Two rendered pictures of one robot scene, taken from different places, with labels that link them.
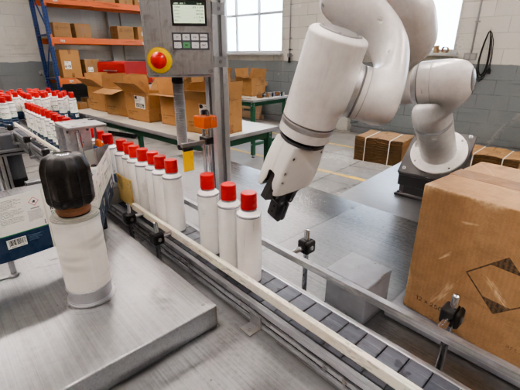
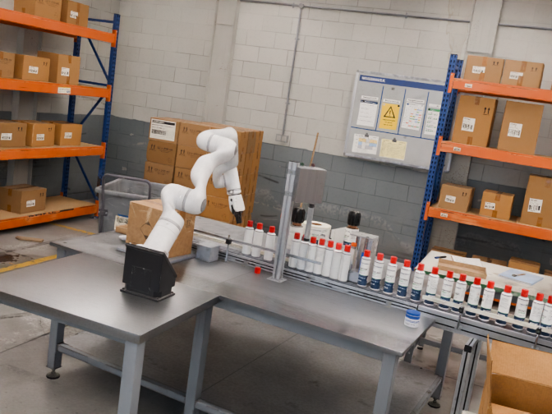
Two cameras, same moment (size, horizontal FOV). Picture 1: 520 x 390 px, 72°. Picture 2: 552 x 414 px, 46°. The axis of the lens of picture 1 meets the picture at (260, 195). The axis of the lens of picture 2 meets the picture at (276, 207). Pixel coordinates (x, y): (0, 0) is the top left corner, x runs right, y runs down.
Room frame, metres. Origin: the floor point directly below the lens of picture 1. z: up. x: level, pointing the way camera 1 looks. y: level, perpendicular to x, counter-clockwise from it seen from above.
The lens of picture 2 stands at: (4.21, -1.20, 1.84)
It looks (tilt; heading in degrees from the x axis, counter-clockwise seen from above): 10 degrees down; 159
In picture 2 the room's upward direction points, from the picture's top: 8 degrees clockwise
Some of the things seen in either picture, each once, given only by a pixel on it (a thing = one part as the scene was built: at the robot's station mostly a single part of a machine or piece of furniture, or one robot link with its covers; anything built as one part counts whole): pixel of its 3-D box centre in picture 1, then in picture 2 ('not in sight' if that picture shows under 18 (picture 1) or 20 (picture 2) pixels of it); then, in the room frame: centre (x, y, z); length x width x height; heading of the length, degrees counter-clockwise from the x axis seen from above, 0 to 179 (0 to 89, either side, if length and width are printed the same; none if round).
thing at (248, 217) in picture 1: (249, 237); (248, 237); (0.66, 0.02, 0.98); 0.05 x 0.05 x 0.20
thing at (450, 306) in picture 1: (442, 343); not in sight; (0.44, -0.29, 0.91); 0.07 x 0.03 x 0.16; 133
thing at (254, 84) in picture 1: (248, 81); not in sight; (5.32, 0.16, 0.97); 0.43 x 0.42 x 0.37; 135
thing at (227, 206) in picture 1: (229, 227); (257, 240); (0.71, 0.07, 0.98); 0.05 x 0.05 x 0.20
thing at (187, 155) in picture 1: (188, 159); not in sight; (0.86, 0.18, 1.09); 0.03 x 0.01 x 0.06; 133
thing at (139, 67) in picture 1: (128, 99); not in sight; (6.32, 2.26, 0.61); 0.70 x 0.60 x 1.22; 59
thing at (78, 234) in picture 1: (78, 230); (296, 231); (0.60, 0.34, 1.03); 0.09 x 0.09 x 0.30
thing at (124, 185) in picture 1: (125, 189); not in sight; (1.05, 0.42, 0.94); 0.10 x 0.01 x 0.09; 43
